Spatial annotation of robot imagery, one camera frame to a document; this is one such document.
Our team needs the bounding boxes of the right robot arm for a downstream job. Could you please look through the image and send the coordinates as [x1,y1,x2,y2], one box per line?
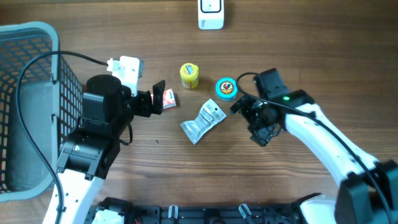
[230,68,397,223]

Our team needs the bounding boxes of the teal tin can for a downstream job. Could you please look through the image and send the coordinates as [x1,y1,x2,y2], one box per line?
[215,77,238,101]

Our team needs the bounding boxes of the yellow cylindrical container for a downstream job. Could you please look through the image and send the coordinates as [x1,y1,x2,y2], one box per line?
[180,63,199,90]

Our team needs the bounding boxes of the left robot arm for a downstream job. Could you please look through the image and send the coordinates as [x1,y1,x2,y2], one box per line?
[44,75,165,223]

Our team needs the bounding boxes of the red silver foil packet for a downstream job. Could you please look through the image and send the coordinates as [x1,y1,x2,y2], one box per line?
[180,99,226,144]

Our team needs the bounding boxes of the grey plastic shopping basket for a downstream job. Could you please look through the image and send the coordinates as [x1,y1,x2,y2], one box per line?
[1,22,83,202]

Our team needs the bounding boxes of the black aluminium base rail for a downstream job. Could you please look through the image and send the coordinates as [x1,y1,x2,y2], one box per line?
[85,203,304,224]

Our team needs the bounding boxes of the white barcode scanner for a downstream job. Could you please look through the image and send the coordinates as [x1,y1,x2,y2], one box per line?
[197,0,224,30]

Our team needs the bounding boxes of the black right camera cable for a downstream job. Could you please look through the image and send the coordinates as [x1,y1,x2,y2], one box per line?
[235,72,396,224]

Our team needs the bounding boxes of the red snack box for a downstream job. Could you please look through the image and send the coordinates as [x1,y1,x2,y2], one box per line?
[163,89,177,109]

